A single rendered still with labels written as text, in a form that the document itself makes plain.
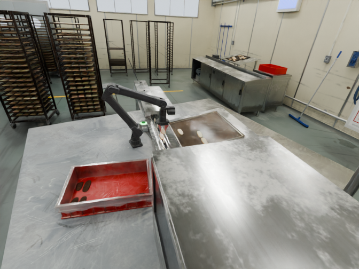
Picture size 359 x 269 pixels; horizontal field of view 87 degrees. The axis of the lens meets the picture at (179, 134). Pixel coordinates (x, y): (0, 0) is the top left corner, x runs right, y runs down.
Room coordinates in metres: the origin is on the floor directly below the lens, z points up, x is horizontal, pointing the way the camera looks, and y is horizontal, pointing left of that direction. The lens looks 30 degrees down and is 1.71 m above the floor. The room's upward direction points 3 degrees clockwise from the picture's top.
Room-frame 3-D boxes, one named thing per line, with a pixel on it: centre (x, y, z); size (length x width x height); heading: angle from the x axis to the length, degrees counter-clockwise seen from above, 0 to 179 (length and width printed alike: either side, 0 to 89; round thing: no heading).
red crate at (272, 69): (4.54, -2.04, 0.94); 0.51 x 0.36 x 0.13; 22
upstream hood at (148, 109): (2.42, 0.48, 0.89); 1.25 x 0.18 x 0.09; 18
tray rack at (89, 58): (3.47, 1.81, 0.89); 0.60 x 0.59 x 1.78; 110
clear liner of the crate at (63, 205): (0.81, 0.39, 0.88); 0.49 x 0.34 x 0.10; 104
